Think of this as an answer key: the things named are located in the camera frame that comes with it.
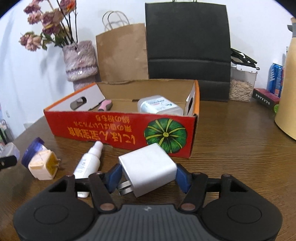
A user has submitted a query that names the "clear tape roll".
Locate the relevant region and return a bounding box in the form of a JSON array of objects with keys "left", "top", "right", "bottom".
[{"left": 0, "top": 142, "right": 20, "bottom": 161}]

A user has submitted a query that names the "white spray bottle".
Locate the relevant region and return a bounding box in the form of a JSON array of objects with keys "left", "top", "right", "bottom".
[{"left": 73, "top": 140, "right": 105, "bottom": 198}]

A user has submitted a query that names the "blue round lidded jar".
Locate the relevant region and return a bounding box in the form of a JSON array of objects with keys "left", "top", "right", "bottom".
[{"left": 21, "top": 137, "right": 47, "bottom": 168}]

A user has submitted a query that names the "cream yellow plug adapter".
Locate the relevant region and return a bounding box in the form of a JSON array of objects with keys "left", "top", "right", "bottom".
[{"left": 28, "top": 150, "right": 60, "bottom": 181}]

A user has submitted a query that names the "white usb charger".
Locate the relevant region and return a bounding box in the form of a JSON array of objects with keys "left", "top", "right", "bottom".
[{"left": 117, "top": 143, "right": 177, "bottom": 197}]

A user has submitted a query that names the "pink handled pet brush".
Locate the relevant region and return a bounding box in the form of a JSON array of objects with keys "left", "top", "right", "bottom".
[{"left": 97, "top": 99, "right": 112, "bottom": 111}]

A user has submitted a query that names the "cotton buds plastic box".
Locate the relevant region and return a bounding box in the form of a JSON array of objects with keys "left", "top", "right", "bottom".
[{"left": 137, "top": 95, "right": 184, "bottom": 116}]

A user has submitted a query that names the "red cardboard pumpkin box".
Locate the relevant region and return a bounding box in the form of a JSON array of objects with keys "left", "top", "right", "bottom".
[{"left": 44, "top": 79, "right": 200, "bottom": 158}]

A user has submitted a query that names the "yellow thermos jug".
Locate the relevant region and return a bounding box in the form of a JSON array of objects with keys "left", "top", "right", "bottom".
[{"left": 274, "top": 17, "right": 296, "bottom": 140}]

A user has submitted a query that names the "dark red box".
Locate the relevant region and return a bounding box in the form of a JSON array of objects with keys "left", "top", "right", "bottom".
[{"left": 252, "top": 88, "right": 280, "bottom": 107}]

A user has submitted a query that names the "clear container with seeds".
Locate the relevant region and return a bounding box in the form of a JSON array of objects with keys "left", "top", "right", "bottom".
[{"left": 229, "top": 48, "right": 260, "bottom": 102}]

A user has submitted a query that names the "blue drink can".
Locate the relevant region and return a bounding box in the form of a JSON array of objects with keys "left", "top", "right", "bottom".
[{"left": 267, "top": 63, "right": 283, "bottom": 98}]

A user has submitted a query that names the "pink textured ceramic vase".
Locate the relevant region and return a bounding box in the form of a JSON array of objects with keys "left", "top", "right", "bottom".
[{"left": 62, "top": 40, "right": 98, "bottom": 91}]

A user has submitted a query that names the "brown paper bag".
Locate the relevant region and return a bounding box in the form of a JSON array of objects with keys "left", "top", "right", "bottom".
[{"left": 96, "top": 11, "right": 149, "bottom": 84}]

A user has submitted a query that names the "black paper bag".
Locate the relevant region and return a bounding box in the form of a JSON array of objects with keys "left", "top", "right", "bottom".
[{"left": 145, "top": 1, "right": 231, "bottom": 101}]

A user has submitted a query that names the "dried pink rose bouquet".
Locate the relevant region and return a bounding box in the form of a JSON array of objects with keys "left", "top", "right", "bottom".
[{"left": 18, "top": 0, "right": 78, "bottom": 52}]

